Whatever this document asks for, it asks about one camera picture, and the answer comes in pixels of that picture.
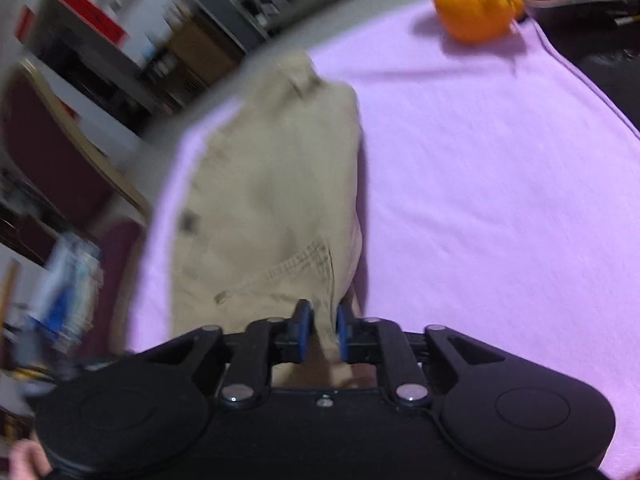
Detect wooden cabinet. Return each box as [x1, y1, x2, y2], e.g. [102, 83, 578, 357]
[167, 20, 237, 87]

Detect maroon chair with gold frame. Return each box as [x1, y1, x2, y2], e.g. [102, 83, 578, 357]
[0, 57, 153, 361]

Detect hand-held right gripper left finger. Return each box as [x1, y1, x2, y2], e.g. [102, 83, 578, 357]
[144, 300, 316, 408]

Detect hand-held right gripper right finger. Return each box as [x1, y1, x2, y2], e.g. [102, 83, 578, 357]
[335, 305, 505, 408]

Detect orange fruit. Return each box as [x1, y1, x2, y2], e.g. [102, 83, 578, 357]
[434, 0, 526, 44]

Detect blue and white bag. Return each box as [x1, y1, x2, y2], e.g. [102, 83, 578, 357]
[27, 232, 103, 356]

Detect khaki pants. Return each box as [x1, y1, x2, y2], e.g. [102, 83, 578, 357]
[167, 52, 386, 391]

